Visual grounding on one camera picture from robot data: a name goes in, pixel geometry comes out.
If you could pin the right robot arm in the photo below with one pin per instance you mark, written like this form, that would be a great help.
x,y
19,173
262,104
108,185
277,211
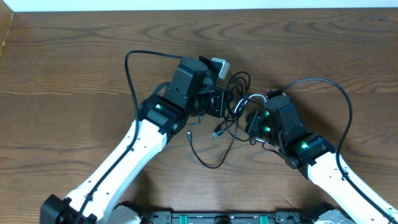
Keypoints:
x,y
280,125

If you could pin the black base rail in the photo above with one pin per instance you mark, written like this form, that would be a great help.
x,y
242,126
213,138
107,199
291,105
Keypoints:
x,y
236,217

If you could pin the cardboard box edge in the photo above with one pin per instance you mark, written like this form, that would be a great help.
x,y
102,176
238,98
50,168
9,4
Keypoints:
x,y
6,17

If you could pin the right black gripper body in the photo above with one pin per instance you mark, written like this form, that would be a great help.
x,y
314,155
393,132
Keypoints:
x,y
254,123

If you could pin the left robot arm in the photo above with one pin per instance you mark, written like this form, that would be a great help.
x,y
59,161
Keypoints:
x,y
192,92

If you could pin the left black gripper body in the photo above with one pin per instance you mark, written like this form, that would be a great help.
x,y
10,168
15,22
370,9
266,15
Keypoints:
x,y
218,102

